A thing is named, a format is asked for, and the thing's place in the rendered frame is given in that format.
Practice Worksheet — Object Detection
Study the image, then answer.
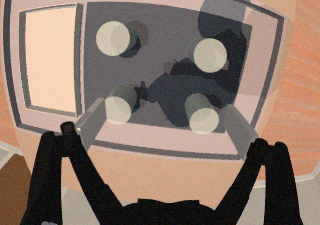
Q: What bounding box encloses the grey cylinder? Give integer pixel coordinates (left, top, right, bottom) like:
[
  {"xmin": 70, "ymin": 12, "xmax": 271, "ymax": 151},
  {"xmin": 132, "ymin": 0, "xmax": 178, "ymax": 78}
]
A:
[
  {"xmin": 96, "ymin": 21, "xmax": 137, "ymax": 56},
  {"xmin": 185, "ymin": 93, "xmax": 219, "ymax": 135},
  {"xmin": 105, "ymin": 84, "xmax": 137, "ymax": 125},
  {"xmin": 187, "ymin": 37, "xmax": 227, "ymax": 73}
]

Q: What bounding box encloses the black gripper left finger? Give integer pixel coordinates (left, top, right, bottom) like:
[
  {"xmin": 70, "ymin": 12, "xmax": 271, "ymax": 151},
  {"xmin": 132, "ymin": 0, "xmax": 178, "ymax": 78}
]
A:
[{"xmin": 20, "ymin": 98, "xmax": 139, "ymax": 225}]

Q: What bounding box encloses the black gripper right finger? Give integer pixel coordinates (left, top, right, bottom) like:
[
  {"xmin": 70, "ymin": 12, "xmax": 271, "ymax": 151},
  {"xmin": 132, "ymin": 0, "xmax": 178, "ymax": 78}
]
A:
[{"xmin": 204, "ymin": 104, "xmax": 303, "ymax": 225}]

